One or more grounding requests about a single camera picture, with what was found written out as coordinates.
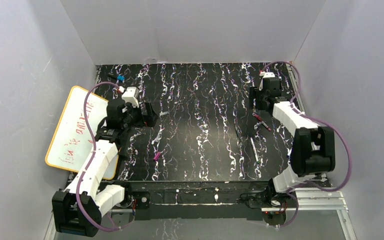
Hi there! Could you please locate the black pen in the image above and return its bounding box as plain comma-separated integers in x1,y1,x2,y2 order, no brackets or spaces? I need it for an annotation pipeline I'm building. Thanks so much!
234,124,243,145

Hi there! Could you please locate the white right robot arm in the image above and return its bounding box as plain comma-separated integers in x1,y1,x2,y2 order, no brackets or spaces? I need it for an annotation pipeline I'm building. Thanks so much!
249,72,336,201

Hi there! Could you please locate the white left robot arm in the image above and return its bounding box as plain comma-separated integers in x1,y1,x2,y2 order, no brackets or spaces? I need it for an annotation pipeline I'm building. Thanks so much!
51,99,159,237

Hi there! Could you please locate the magenta pen cap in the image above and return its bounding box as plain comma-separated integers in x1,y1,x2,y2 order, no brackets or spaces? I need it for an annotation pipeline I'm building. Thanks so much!
153,152,161,161

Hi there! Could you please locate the white green pen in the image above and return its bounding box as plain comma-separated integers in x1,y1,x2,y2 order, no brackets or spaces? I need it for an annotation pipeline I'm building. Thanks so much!
250,137,260,164

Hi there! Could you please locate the blue capped black marker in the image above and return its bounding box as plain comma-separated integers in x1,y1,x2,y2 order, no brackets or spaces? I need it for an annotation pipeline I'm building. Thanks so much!
107,73,125,82

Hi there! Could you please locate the yellow framed whiteboard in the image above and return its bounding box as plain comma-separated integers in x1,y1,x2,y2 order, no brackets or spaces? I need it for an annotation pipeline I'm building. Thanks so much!
45,86,108,172

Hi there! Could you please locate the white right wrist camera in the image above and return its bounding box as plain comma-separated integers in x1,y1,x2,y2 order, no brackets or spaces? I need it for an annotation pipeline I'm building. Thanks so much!
258,71,276,91

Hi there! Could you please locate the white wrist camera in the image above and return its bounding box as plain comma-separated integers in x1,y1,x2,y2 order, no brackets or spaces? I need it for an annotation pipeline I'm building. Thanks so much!
121,86,140,108
258,71,276,91

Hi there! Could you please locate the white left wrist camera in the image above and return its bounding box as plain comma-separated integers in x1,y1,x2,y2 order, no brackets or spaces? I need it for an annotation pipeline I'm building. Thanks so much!
121,86,140,108

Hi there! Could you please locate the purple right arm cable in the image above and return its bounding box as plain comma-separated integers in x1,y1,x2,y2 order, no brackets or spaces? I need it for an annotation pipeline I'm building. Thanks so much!
261,60,353,228

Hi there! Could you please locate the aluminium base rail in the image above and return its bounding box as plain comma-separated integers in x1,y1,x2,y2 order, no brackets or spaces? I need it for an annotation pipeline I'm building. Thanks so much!
46,187,357,240

